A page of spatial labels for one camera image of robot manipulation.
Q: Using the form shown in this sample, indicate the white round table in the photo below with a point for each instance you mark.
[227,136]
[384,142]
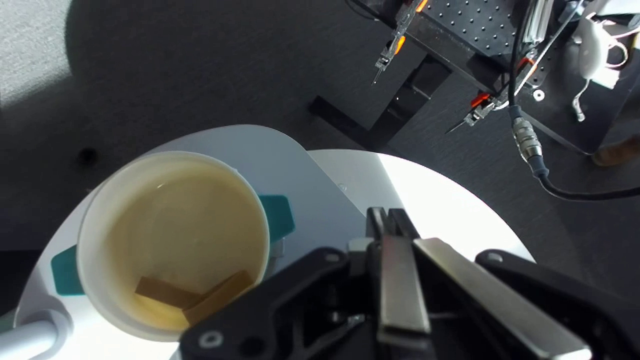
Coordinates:
[432,207]

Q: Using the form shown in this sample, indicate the white toy kitchen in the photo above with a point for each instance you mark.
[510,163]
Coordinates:
[313,192]

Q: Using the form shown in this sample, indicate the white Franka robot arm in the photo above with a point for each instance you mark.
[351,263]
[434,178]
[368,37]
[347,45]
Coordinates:
[591,50]

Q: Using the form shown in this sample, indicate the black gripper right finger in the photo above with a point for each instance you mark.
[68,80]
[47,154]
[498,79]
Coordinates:
[492,313]

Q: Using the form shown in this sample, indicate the white cup with green band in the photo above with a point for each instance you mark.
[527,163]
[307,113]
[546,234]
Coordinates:
[181,226]

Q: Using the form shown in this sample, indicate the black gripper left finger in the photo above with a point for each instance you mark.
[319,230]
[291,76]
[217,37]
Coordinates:
[267,301]

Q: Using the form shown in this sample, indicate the brown wooden stick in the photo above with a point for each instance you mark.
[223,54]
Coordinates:
[223,296]
[166,291]

